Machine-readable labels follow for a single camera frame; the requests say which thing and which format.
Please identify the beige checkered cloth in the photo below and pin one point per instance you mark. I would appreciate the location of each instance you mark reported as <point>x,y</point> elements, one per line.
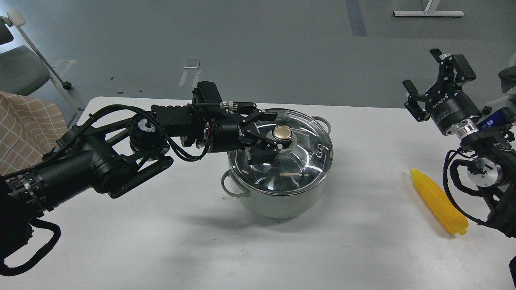
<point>29,128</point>

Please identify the yellow toy corn cob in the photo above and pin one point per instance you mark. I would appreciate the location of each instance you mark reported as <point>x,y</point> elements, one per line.
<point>437,201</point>

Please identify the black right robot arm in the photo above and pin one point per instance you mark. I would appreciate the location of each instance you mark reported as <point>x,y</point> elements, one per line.
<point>484,165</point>

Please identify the grey chair at right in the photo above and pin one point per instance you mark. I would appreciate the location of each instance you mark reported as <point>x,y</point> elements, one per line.
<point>507,77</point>

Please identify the glass pot lid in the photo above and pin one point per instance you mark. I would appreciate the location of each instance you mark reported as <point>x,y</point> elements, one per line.
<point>300,167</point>

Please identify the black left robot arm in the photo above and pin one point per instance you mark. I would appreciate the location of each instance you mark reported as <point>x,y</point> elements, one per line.
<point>118,148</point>

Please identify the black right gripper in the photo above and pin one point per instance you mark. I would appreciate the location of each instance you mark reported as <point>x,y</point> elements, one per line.
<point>448,105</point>

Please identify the grey office chair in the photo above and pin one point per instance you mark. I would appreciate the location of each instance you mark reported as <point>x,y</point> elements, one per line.
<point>23,70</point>

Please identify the grey steel cooking pot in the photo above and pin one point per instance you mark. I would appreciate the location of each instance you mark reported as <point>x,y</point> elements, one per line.
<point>269,205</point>

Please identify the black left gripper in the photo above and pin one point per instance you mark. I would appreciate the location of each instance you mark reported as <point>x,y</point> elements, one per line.
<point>235,133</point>

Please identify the white desk foot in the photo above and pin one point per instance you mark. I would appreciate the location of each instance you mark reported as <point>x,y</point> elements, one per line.
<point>429,11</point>

